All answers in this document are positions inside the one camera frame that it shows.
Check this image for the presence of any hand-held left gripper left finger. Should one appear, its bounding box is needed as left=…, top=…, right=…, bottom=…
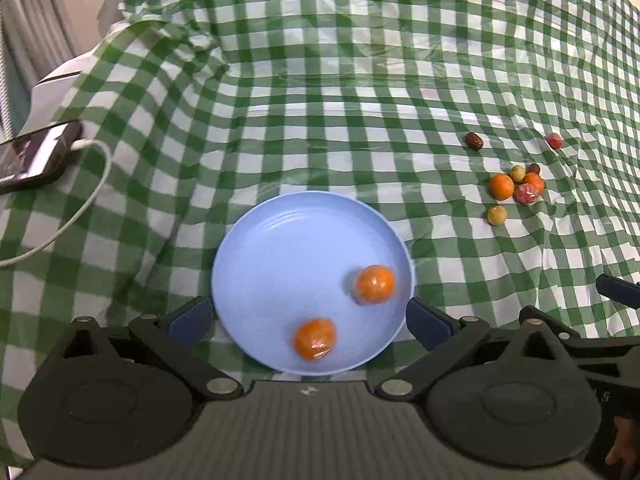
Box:
left=62, top=296, right=245, bottom=402

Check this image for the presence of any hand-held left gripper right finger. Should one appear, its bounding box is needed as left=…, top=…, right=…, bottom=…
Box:
left=375, top=297, right=563, bottom=401

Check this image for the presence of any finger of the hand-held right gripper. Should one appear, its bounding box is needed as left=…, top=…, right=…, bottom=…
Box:
left=596, top=274, right=640, bottom=311
left=520, top=305, right=581, bottom=341

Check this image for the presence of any plastic mandarin orange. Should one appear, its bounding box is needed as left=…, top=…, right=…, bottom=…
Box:
left=293, top=318, right=337, bottom=361
left=354, top=264, right=397, bottom=305

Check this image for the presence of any light blue plate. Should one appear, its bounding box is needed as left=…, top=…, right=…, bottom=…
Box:
left=211, top=191, right=416, bottom=376

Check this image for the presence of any person's right hand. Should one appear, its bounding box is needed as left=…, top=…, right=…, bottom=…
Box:
left=605, top=415, right=640, bottom=467

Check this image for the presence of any black smartphone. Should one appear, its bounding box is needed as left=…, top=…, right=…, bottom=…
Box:
left=0, top=121, right=84, bottom=196

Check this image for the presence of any green white checkered cloth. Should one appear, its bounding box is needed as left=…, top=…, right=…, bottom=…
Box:
left=0, top=0, right=640, bottom=466

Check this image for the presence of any teal curtain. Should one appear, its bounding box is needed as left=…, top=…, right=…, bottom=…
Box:
left=0, top=25, right=36, bottom=141

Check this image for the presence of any white bedding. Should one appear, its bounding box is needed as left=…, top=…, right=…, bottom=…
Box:
left=32, top=20, right=131, bottom=96

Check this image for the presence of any grey white curtain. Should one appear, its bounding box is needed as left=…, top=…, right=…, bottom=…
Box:
left=0, top=0, right=123, bottom=131

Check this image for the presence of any white charging cable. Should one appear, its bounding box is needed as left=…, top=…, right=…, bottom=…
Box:
left=0, top=139, right=112, bottom=268

